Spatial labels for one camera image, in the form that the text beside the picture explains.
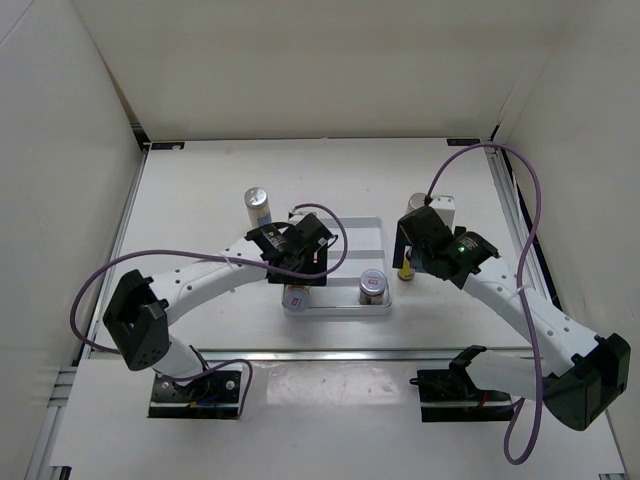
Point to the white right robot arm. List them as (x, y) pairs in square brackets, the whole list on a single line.
[(578, 373)]

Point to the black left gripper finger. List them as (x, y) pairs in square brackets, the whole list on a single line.
[(318, 265), (282, 279)]

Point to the tall white jar blue label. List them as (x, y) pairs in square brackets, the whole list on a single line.
[(416, 201)]

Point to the small yellow bottle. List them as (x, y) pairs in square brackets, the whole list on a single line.
[(406, 273)]

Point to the tall white jar silver lid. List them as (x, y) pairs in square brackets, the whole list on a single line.
[(257, 205)]

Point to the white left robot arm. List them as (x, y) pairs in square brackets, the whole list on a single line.
[(142, 309)]

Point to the aluminium frame rail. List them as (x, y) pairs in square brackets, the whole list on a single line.
[(340, 355)]

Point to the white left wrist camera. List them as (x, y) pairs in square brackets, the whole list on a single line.
[(295, 216)]

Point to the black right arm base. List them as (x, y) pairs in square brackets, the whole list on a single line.
[(442, 400)]

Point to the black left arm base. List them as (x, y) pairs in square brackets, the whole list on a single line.
[(215, 397)]

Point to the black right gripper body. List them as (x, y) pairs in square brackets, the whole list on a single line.
[(420, 261)]

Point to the short jar orange label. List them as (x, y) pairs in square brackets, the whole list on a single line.
[(373, 286)]

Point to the short jar grey lid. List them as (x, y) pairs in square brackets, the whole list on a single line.
[(296, 299)]

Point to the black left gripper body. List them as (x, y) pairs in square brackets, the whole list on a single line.
[(300, 257)]

